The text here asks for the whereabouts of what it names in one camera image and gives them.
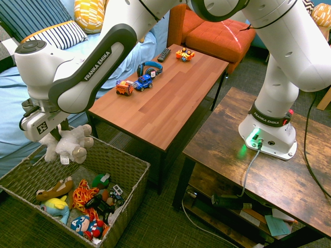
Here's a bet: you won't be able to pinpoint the green round plush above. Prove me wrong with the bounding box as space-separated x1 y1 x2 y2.
92 173 111 189

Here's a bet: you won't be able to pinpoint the orange yellow toy robot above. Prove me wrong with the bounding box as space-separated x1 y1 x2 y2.
175 47 195 63

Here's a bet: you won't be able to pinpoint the white floor cable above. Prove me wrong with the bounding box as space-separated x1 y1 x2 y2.
182 198 241 248

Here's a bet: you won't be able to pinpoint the grey woven basket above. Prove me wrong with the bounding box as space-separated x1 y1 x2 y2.
0 123 151 248

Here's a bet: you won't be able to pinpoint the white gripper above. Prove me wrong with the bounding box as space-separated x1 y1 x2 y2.
20 107 70 143

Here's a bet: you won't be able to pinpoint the brown plush dog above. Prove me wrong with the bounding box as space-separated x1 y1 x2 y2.
35 176 74 202

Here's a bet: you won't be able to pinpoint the orange toy bus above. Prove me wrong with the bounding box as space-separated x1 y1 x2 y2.
115 79 134 97

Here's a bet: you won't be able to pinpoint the black white checked pillow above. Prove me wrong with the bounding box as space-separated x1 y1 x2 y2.
0 24 20 74

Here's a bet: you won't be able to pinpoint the yellow white patterned pillow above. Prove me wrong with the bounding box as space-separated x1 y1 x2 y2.
310 3 331 28
74 0 108 35

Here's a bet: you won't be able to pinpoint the orange tufted ottoman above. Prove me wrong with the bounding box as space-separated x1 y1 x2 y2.
185 19 257 74

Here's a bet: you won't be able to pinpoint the blue black headphones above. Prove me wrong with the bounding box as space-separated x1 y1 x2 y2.
136 61 163 78

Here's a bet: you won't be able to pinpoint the light wooden furniture leg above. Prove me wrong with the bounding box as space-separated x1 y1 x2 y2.
317 86 331 111

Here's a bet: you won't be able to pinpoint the orange armchair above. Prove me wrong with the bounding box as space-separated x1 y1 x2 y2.
167 3 207 49

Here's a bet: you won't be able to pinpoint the black cable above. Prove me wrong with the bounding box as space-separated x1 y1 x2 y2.
303 91 331 201

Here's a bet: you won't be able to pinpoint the blue toy car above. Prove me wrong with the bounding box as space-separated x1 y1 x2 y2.
132 74 153 92

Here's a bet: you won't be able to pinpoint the dark blue striped pillow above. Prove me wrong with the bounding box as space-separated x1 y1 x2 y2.
0 0 74 43

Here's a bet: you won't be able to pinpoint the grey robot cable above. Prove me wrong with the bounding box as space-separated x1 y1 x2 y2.
237 148 262 198

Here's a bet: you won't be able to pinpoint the orange flame pattern plush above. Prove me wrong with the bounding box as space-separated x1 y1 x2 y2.
72 179 100 220

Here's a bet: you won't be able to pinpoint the reddish wood coffee table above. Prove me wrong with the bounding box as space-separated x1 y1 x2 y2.
85 43 230 196

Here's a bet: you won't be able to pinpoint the black remote control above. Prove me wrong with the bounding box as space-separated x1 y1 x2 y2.
157 48 172 63

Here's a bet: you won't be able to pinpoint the black power adapter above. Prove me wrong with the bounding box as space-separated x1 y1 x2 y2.
211 193 253 210

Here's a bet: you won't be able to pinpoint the Captain America plush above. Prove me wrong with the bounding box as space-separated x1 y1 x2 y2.
70 214 108 241

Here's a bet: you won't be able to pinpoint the white paper sheet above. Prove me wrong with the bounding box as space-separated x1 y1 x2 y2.
239 209 262 226

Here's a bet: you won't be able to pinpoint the small dark toy truck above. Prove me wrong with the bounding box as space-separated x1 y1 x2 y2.
108 184 125 205

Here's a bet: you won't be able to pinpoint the teal paper envelope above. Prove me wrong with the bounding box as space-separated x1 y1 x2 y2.
265 214 292 237

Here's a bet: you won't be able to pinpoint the rustic dark wood table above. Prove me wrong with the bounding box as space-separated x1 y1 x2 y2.
172 86 331 248

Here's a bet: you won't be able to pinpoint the teal sofa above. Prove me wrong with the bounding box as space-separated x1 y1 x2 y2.
250 32 271 65

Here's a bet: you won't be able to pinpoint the white stuffed toy animal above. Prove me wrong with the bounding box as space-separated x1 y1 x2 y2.
38 124 94 165

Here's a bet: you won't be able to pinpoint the white navy striped pillow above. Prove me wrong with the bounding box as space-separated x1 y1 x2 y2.
20 20 88 51

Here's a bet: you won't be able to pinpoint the bed with light blue sheet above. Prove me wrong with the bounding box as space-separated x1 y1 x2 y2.
0 0 171 177

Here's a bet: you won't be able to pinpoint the black game controller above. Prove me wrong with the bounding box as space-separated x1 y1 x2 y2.
84 194 116 215

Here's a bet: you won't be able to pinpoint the yellow blue plush toy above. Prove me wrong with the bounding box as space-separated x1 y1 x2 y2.
40 195 71 225

